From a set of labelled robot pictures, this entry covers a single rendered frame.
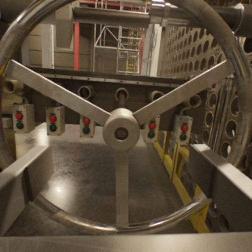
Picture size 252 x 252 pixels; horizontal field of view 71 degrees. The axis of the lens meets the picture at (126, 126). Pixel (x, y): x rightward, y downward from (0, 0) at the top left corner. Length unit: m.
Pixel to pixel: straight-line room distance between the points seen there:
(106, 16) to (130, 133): 1.05
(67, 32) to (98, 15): 0.22
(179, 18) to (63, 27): 0.67
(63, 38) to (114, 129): 0.97
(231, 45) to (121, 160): 0.21
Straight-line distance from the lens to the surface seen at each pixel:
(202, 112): 1.10
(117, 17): 1.23
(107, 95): 1.02
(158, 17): 1.24
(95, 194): 1.59
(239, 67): 0.29
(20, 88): 0.99
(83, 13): 1.25
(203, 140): 3.16
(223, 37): 0.28
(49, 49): 8.18
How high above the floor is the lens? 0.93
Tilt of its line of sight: 14 degrees down
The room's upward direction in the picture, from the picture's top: 5 degrees clockwise
